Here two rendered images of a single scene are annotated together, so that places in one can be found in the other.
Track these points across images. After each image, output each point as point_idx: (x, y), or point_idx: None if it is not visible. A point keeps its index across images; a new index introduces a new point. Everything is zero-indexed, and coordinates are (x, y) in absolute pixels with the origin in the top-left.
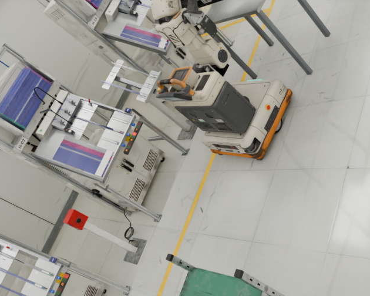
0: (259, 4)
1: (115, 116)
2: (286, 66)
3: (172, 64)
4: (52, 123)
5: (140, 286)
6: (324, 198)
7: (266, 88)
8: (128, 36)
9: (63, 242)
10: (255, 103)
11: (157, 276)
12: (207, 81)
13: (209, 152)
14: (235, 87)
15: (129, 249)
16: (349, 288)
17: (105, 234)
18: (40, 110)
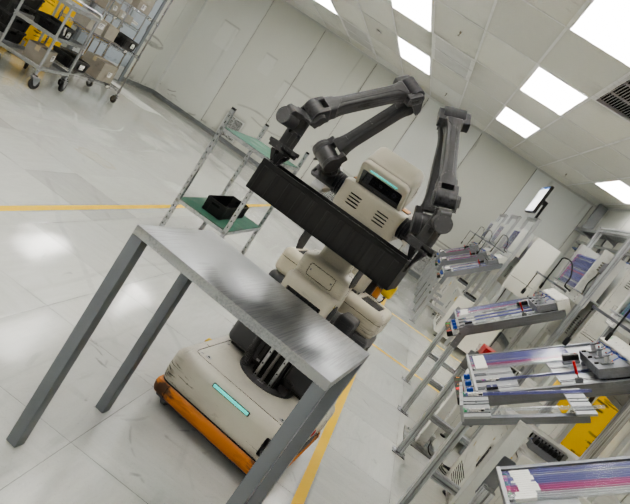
0: (206, 231)
1: (513, 387)
2: (143, 475)
3: (473, 496)
4: (607, 348)
5: (384, 401)
6: (152, 292)
7: (206, 351)
8: None
9: None
10: (228, 352)
11: (362, 392)
12: (301, 249)
13: (327, 467)
14: (275, 414)
15: (422, 429)
16: (154, 253)
17: (450, 394)
18: None
